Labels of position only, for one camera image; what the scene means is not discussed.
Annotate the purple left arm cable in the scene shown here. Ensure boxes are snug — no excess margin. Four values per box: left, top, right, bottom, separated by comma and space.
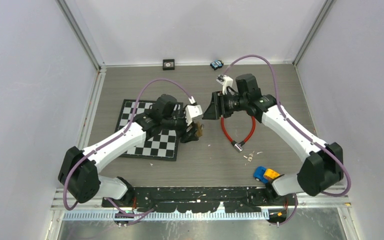
62, 78, 197, 227

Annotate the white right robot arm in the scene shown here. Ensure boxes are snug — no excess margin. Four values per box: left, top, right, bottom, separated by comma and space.
202, 73, 344, 205

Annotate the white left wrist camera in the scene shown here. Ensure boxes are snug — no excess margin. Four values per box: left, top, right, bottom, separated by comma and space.
185, 105, 203, 126

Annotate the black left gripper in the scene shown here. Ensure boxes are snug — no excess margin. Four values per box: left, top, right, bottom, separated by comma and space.
161, 105, 199, 143

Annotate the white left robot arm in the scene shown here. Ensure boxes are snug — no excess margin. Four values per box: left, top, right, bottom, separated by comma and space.
58, 94, 203, 207

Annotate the silver key bunch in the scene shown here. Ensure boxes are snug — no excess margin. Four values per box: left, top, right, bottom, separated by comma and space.
243, 151, 255, 162

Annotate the brass padlock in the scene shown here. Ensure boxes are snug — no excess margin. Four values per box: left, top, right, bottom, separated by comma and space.
193, 121, 203, 139

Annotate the blue owl eraser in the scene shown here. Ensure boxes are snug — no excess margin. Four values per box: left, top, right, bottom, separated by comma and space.
209, 59, 224, 71

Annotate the blue yellow toy car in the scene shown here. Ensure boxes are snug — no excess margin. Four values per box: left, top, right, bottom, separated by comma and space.
253, 166, 281, 184

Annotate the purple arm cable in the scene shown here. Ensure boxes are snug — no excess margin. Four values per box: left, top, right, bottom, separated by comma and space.
221, 54, 353, 227
62, 78, 197, 227

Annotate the red cable lock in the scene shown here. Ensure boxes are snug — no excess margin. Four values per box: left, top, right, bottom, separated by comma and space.
220, 117, 257, 153

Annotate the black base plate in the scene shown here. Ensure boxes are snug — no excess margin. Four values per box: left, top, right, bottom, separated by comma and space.
113, 186, 297, 213

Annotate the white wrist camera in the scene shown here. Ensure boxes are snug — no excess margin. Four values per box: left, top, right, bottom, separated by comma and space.
216, 74, 233, 95
185, 105, 203, 126

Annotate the black white chessboard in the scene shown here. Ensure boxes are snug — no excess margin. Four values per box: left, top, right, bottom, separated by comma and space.
115, 98, 184, 162

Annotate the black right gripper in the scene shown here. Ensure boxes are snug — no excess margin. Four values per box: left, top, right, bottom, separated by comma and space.
202, 90, 248, 120

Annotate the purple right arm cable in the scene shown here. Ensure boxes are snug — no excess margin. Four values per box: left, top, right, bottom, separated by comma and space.
221, 54, 353, 227

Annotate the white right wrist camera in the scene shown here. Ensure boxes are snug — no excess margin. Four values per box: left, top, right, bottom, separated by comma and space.
216, 74, 233, 95

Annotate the small black square box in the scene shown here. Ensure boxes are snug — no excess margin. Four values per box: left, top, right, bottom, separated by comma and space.
162, 59, 176, 71

